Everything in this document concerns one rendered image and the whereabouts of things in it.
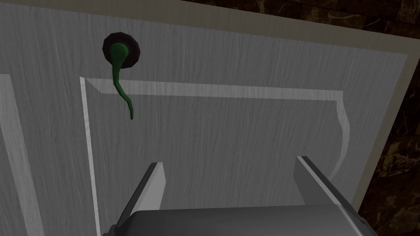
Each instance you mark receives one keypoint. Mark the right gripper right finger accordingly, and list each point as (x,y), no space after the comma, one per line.
(316,188)

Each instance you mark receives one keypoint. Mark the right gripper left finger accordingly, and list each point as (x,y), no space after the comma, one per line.
(149,191)

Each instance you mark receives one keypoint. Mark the grey wooden door leaf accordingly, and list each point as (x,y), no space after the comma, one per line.
(229,141)

